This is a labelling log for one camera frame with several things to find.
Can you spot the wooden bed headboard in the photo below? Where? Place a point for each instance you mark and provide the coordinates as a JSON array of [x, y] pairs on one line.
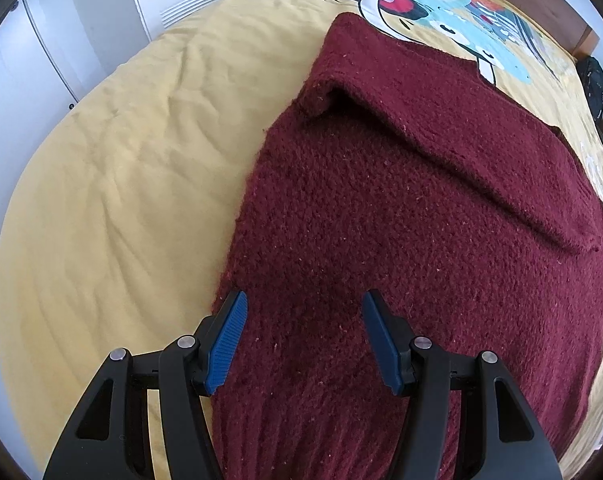
[[556, 5]]

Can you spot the white wardrobe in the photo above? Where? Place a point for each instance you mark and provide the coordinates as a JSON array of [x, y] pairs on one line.
[[56, 35]]

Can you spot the black backpack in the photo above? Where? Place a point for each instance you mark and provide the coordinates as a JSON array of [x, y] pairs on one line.
[[594, 85]]

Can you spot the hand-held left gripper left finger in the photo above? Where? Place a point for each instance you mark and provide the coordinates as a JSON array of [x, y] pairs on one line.
[[226, 340]]

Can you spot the maroon knitted sweater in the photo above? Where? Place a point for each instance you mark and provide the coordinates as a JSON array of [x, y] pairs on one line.
[[381, 210]]

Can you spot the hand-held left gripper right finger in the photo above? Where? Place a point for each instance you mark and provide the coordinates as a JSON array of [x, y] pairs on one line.
[[381, 345]]

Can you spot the yellow printed blanket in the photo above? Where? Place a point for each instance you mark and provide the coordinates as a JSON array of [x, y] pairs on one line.
[[131, 185]]

